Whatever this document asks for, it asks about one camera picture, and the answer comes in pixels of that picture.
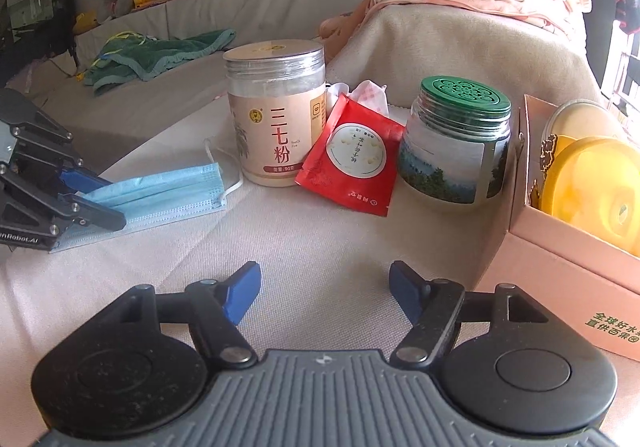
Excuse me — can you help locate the small yellow plush toy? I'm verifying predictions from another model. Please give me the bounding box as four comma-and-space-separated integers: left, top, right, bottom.
72, 11, 101, 35

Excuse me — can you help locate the black glass cabinet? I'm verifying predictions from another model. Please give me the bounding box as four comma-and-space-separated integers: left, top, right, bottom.
0, 0, 77, 78

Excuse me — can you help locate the red snack packet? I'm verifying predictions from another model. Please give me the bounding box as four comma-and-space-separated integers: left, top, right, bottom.
295, 80, 406, 218

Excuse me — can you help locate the green towel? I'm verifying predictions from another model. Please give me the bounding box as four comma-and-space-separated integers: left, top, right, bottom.
82, 28, 237, 97

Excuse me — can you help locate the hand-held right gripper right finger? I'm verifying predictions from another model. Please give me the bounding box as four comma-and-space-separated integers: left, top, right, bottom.
389, 260, 563, 367

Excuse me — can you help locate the yellow collapsible silicone cup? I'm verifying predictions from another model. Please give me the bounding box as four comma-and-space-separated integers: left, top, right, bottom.
530, 132, 640, 253

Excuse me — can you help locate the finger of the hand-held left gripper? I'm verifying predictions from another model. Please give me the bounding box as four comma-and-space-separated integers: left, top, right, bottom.
51, 193, 127, 232
15, 138, 113, 194

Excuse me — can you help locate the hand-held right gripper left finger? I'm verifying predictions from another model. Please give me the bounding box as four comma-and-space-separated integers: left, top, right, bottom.
95, 261, 262, 363

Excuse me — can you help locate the clear jar silver lid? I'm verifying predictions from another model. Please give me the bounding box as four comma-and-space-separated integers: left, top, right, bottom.
222, 40, 327, 188

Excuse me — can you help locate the beige covered sofa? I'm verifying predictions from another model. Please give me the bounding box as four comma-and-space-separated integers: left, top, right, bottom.
10, 0, 606, 163

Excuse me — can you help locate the glass jar green lid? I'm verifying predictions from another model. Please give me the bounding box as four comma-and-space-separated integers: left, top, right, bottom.
400, 76, 512, 212

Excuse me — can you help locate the blue face mask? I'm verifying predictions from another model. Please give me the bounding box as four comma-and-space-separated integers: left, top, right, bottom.
50, 137, 246, 254

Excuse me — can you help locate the pink cardboard box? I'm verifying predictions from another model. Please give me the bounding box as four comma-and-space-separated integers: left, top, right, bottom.
472, 94, 640, 362

